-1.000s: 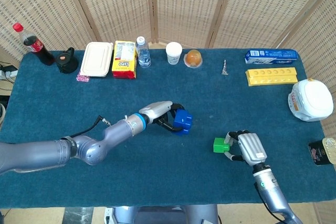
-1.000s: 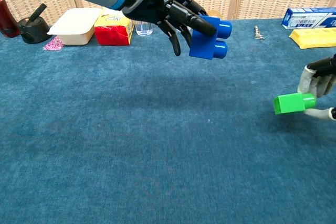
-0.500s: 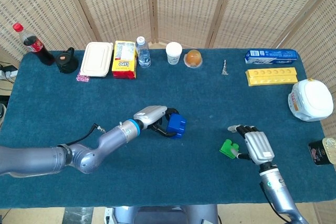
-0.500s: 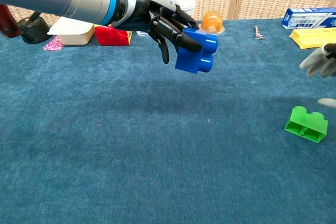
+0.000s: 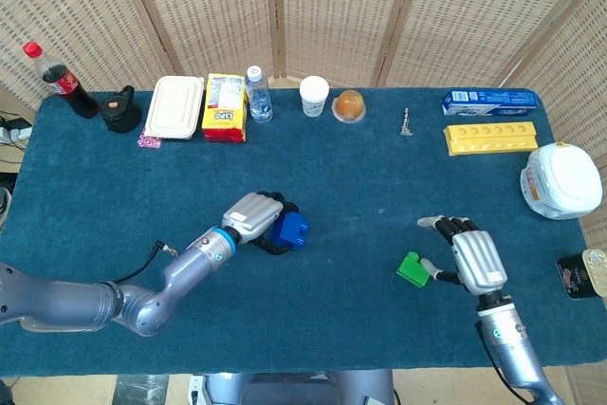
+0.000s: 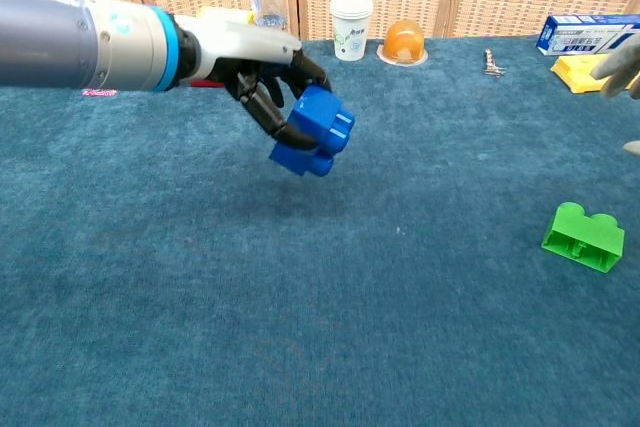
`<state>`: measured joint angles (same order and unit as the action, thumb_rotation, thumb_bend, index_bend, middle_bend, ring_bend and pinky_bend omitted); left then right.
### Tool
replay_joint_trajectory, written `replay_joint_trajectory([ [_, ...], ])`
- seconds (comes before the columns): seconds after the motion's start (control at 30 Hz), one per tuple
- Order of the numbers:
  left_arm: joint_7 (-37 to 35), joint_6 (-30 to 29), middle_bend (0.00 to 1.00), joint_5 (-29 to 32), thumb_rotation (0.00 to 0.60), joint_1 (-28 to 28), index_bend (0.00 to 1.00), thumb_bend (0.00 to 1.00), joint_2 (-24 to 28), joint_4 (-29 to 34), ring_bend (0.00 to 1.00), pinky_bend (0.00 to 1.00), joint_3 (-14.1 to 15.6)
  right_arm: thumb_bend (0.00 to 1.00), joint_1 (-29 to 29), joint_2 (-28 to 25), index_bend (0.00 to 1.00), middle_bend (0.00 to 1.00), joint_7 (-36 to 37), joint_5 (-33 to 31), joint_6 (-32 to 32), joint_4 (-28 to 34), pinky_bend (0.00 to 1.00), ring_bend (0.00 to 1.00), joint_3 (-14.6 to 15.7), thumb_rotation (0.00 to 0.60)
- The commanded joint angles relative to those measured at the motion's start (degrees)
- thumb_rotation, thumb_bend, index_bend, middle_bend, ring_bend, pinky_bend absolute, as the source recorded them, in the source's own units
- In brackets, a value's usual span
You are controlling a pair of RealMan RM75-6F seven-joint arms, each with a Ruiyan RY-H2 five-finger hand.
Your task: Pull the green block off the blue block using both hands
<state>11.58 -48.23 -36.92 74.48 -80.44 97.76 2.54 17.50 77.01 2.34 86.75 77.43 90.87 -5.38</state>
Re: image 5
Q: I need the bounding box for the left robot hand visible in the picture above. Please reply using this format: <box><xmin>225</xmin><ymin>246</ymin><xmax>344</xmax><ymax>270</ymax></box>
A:
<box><xmin>221</xmin><ymin>191</ymin><xmax>301</xmax><ymax>255</ymax></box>

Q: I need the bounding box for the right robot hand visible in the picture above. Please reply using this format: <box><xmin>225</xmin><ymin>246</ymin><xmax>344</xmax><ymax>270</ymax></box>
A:
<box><xmin>416</xmin><ymin>214</ymin><xmax>509</xmax><ymax>296</ymax></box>

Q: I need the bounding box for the blue toy brick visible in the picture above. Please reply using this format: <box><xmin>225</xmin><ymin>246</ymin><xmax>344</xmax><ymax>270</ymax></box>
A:
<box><xmin>273</xmin><ymin>210</ymin><xmax>310</xmax><ymax>251</ymax></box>

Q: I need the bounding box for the green toy brick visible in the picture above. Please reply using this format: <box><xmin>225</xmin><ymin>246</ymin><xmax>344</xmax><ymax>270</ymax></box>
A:
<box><xmin>395</xmin><ymin>251</ymin><xmax>431</xmax><ymax>288</ymax></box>

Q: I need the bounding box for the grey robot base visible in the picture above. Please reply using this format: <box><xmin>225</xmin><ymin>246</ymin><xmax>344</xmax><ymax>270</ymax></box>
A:
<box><xmin>189</xmin><ymin>369</ymin><xmax>397</xmax><ymax>405</ymax></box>

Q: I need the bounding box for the teal table cloth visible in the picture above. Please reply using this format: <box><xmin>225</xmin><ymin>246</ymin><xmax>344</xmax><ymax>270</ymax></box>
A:
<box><xmin>0</xmin><ymin>86</ymin><xmax>607</xmax><ymax>376</ymax></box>

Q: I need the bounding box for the yellow red snack bag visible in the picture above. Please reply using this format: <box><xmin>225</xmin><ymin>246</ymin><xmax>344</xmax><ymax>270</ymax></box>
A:
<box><xmin>201</xmin><ymin>73</ymin><xmax>248</xmax><ymax>144</ymax></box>

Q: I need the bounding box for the white round pot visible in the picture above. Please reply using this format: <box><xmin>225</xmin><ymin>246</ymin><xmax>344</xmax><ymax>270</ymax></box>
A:
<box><xmin>520</xmin><ymin>141</ymin><xmax>603</xmax><ymax>221</ymax></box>

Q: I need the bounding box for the clear water bottle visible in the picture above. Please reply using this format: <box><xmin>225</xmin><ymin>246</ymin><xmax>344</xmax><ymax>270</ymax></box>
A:
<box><xmin>244</xmin><ymin>64</ymin><xmax>274</xmax><ymax>124</ymax></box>

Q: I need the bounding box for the yellow plastic tray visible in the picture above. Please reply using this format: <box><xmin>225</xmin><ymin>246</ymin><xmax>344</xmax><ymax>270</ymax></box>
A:
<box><xmin>443</xmin><ymin>121</ymin><xmax>540</xmax><ymax>156</ymax></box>

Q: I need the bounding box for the pink patterned packet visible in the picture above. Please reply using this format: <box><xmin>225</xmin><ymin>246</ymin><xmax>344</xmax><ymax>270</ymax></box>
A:
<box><xmin>137</xmin><ymin>127</ymin><xmax>164</xmax><ymax>150</ymax></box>

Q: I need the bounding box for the white paper cup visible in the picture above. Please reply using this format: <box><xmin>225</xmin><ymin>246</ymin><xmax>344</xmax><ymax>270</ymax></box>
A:
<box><xmin>299</xmin><ymin>75</ymin><xmax>330</xmax><ymax>119</ymax></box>

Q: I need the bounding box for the beige lidded lunch box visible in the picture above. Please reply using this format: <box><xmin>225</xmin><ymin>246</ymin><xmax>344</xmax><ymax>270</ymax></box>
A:
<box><xmin>143</xmin><ymin>75</ymin><xmax>206</xmax><ymax>141</ymax></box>

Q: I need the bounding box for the orange jelly cup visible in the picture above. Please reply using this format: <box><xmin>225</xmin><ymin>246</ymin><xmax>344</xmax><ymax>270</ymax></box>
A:
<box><xmin>331</xmin><ymin>89</ymin><xmax>369</xmax><ymax>125</ymax></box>

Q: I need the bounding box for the small metal clip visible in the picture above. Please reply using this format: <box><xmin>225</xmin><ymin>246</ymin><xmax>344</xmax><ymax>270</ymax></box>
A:
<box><xmin>397</xmin><ymin>107</ymin><xmax>416</xmax><ymax>137</ymax></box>

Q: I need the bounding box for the blue white toothpaste box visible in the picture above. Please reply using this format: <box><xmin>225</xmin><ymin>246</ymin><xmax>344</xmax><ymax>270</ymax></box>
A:
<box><xmin>441</xmin><ymin>88</ymin><xmax>541</xmax><ymax>118</ymax></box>

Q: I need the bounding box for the black pot with pestle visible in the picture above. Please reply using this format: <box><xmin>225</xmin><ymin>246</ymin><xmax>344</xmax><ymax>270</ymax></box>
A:
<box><xmin>99</xmin><ymin>84</ymin><xmax>143</xmax><ymax>134</ymax></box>

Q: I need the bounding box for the cola bottle red cap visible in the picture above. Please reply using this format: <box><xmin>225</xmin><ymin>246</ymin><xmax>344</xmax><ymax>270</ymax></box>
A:
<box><xmin>22</xmin><ymin>41</ymin><xmax>101</xmax><ymax>120</ymax></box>

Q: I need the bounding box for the woven folding screen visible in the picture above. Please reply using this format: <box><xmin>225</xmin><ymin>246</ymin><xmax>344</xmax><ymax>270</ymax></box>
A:
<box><xmin>0</xmin><ymin>0</ymin><xmax>607</xmax><ymax>405</ymax></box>

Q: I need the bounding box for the white power strip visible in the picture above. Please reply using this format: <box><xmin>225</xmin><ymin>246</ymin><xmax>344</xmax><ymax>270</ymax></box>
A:
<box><xmin>0</xmin><ymin>119</ymin><xmax>33</xmax><ymax>143</ymax></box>

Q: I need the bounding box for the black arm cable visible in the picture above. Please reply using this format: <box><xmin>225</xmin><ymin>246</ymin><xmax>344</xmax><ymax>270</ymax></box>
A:
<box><xmin>475</xmin><ymin>322</ymin><xmax>537</xmax><ymax>404</ymax></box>
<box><xmin>112</xmin><ymin>239</ymin><xmax>179</xmax><ymax>285</ymax></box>

